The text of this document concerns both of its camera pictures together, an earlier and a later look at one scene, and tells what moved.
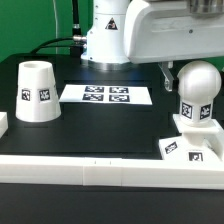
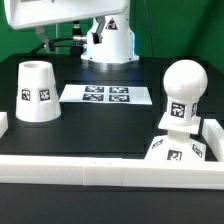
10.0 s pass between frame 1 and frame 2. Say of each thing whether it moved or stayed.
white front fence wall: stayed
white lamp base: moved
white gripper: moved
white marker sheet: stayed
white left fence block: stayed
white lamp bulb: moved
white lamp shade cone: stayed
